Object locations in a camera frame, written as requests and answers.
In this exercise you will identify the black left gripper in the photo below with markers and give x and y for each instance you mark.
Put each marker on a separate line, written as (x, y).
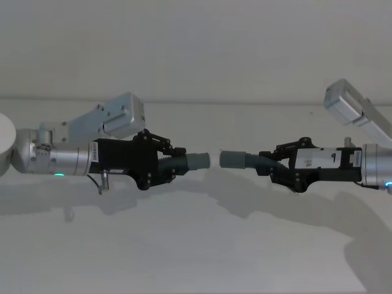
(122, 156)

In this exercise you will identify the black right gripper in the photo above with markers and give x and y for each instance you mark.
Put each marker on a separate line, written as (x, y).
(324, 174)

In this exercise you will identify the white table cloth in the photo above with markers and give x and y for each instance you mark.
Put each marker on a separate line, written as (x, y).
(196, 245)

